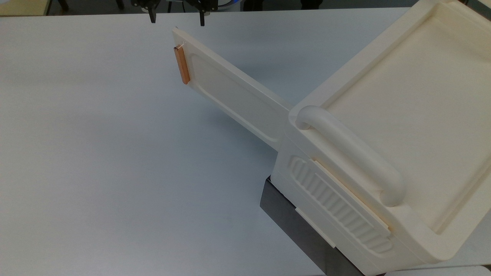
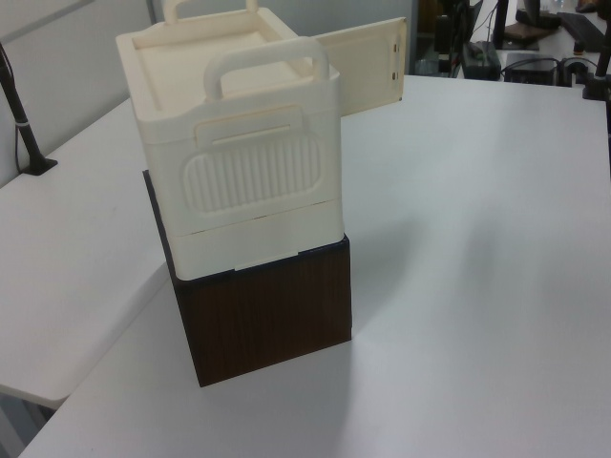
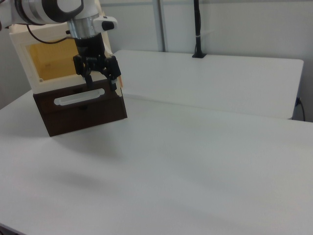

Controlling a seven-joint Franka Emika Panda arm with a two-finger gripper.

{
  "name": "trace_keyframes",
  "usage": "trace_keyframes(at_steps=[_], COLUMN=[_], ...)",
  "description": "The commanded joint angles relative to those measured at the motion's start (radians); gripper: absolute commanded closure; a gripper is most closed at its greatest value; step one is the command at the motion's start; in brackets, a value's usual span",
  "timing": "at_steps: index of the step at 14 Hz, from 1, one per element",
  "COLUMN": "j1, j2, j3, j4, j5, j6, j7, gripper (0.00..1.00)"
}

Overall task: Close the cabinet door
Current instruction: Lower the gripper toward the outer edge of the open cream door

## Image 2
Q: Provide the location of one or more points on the black pole with base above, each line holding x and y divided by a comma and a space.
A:
25, 136

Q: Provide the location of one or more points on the dark brown wooden drawer box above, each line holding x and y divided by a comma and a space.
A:
267, 315

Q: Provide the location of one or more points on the cream plastic cabinet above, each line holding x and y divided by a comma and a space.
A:
238, 143

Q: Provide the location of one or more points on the black upright device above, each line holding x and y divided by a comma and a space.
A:
443, 43

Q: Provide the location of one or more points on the brown wooden board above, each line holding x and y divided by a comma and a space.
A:
522, 31

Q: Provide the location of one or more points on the black table clamp mount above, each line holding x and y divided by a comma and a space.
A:
596, 81

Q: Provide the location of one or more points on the cream cabinet door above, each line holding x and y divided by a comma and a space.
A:
363, 71

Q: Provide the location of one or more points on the black box under desk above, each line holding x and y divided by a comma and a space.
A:
532, 70

